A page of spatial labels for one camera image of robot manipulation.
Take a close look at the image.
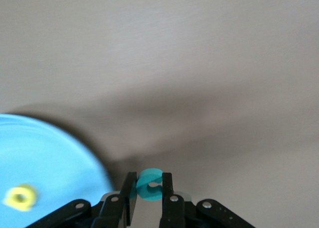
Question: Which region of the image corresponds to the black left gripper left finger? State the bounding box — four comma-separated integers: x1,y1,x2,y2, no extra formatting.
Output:
24,172,139,228

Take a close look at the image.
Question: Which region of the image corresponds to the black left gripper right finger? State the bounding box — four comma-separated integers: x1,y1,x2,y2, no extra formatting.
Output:
159,172,255,228

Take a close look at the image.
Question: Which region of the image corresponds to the teal foam letter c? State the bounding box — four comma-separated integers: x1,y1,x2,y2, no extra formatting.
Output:
136,168,164,203

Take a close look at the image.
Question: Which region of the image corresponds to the yellow foam letter a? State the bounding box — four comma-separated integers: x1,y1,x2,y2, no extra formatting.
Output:
3,184,39,212

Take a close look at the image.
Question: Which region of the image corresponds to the blue plate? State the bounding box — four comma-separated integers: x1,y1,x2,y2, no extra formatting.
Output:
0,113,115,228

